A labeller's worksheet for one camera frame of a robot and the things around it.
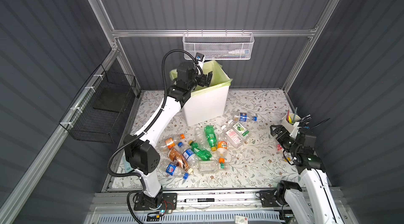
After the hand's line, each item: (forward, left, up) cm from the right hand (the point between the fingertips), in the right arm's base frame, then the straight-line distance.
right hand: (278, 132), depth 79 cm
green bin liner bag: (+31, +29, +10) cm, 44 cm away
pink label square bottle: (+2, +20, -12) cm, 23 cm away
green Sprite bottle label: (+6, +34, -11) cm, 37 cm away
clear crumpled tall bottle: (+5, +40, -16) cm, 43 cm away
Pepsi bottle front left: (-15, +56, -10) cm, 59 cm away
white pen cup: (+12, -12, -9) cm, 19 cm away
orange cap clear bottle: (0, +58, -11) cm, 59 cm away
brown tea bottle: (-10, +51, -11) cm, 53 cm away
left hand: (+23, +38, +24) cm, 50 cm away
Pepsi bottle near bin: (+17, +13, -11) cm, 24 cm away
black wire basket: (+4, +87, +13) cm, 88 cm away
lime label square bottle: (+10, +16, -13) cm, 22 cm away
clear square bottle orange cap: (-12, +34, -14) cm, 38 cm away
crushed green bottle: (-6, +40, -14) cm, 42 cm away
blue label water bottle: (-8, +46, -10) cm, 48 cm away
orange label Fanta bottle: (-3, +28, -11) cm, 30 cm away
